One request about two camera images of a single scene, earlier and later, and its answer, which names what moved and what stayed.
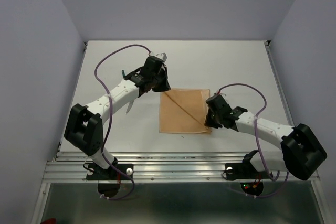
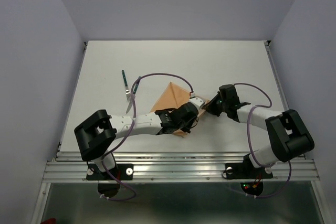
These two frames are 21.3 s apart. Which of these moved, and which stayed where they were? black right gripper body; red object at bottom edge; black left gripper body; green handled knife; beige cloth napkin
Moved: beige cloth napkin; black right gripper body; black left gripper body
Stayed: green handled knife; red object at bottom edge
